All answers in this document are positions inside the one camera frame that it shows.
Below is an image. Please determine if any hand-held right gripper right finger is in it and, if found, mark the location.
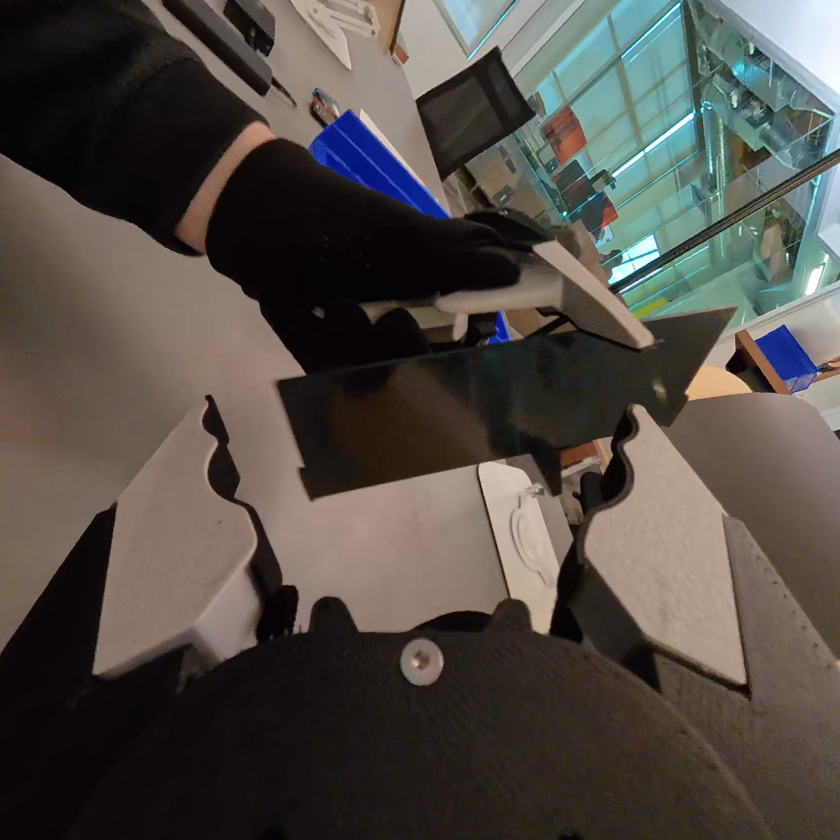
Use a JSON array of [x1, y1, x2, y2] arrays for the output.
[[552, 405, 752, 686]]

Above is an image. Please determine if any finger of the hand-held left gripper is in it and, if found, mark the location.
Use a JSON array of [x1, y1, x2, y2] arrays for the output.
[[434, 241, 655, 350]]

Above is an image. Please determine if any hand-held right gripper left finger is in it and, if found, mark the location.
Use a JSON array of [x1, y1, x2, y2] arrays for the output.
[[92, 397, 283, 679]]

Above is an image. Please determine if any black fabric piece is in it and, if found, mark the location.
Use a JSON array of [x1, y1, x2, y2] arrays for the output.
[[276, 305, 739, 502]]

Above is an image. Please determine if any blue plastic bin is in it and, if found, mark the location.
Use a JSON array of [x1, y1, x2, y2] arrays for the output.
[[310, 109, 515, 345]]

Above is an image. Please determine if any person's left forearm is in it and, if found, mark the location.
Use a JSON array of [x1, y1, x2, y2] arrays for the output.
[[0, 0, 270, 253]]

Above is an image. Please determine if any person's left hand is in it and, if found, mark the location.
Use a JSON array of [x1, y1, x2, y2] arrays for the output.
[[204, 138, 552, 375]]

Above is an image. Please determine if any orange 3D printer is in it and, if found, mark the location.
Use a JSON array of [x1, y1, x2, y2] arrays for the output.
[[542, 108, 586, 166], [578, 191, 620, 240]]

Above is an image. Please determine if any white board stand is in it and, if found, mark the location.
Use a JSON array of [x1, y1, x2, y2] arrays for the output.
[[476, 460, 578, 635]]

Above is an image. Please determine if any black round-top pole stand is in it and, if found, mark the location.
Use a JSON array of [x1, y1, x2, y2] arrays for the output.
[[611, 151, 840, 296]]

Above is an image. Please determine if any wooden standing desk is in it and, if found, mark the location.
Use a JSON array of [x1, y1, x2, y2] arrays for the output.
[[733, 329, 840, 397]]

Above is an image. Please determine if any black office chair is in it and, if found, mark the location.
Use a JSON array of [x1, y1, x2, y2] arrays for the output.
[[416, 49, 536, 181]]

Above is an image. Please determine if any small blue bin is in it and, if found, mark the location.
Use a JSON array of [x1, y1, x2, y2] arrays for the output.
[[755, 325, 821, 392]]

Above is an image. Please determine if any white flat device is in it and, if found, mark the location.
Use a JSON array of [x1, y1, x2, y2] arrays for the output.
[[292, 0, 382, 69]]

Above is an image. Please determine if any black flat rectangular device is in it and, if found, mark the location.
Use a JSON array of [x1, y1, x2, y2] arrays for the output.
[[164, 0, 277, 95]]

